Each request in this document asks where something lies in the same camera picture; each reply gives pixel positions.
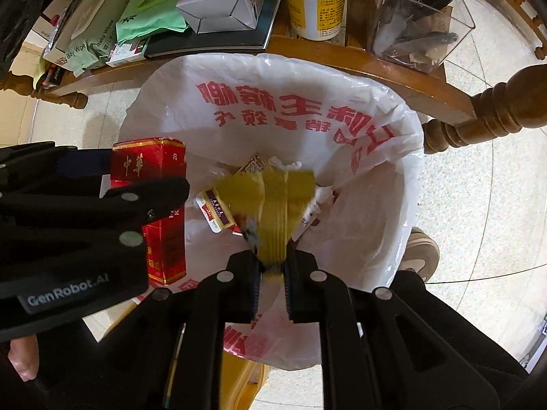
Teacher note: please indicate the brown patterned packet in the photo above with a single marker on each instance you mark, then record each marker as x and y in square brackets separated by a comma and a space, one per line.
[254, 164]

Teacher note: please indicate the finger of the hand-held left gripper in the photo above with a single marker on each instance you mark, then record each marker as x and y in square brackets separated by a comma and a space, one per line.
[141, 198]
[42, 166]

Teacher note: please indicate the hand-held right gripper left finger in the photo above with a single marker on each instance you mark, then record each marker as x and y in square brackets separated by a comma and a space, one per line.
[256, 290]

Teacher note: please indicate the dark cloth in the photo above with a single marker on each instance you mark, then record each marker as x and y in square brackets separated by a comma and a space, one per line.
[21, 8]

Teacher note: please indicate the red white flat box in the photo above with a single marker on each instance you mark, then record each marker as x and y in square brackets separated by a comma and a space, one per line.
[126, 53]

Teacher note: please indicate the white plastic bag red print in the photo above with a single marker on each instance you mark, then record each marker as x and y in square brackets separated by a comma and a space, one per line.
[363, 222]

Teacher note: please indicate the white pill bottle yellow label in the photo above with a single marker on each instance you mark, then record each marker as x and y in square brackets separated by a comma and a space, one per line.
[316, 4]

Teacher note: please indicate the wooden chair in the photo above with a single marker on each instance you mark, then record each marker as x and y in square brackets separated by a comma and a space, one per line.
[513, 0]

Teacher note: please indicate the wooden table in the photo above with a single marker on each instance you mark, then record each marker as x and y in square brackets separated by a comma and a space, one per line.
[384, 77]

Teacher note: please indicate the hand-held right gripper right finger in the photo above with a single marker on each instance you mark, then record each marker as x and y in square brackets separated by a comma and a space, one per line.
[290, 290]

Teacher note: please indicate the dark notebook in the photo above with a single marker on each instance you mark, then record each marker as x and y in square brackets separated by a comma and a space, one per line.
[239, 38]

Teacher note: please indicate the beige shoe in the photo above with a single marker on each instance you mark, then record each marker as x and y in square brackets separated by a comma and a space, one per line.
[421, 256]

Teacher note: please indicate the person's left hand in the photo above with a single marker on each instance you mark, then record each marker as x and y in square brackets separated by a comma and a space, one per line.
[23, 358]

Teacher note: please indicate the black small packet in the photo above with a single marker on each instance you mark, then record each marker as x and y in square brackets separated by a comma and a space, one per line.
[49, 79]

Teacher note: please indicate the yellow wrapper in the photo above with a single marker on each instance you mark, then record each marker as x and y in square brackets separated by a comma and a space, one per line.
[273, 205]

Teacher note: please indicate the clear plastic container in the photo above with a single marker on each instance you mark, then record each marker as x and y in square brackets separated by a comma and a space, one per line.
[427, 21]

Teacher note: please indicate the white purple cigarette pack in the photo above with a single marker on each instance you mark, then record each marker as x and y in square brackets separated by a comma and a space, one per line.
[218, 211]

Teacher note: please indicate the red cigarette box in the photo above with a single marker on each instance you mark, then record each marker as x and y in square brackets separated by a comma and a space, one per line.
[164, 243]

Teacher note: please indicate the pale green wipes packet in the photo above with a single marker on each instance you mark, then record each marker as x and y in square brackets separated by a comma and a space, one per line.
[72, 30]
[111, 30]

